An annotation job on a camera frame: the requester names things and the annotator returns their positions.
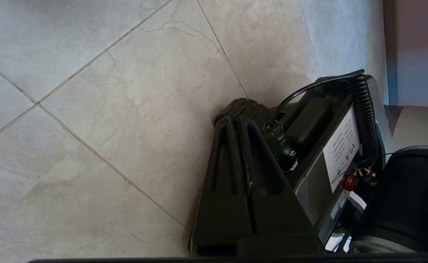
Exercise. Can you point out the grey striped rounded object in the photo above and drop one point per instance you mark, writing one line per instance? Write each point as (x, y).
(418, 124)

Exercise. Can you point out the dark wall baseboard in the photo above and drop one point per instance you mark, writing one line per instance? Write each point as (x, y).
(390, 51)

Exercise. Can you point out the black robot torso column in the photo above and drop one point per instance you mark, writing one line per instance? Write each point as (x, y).
(407, 197)

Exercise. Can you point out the black robot base chassis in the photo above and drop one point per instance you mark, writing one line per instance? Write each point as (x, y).
(309, 128)

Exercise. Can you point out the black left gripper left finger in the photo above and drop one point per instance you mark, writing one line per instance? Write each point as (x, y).
(221, 219)

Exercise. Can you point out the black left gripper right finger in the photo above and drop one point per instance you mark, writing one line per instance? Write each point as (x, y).
(276, 215)

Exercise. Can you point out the red emergency stop button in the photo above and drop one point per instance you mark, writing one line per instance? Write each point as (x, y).
(350, 182)

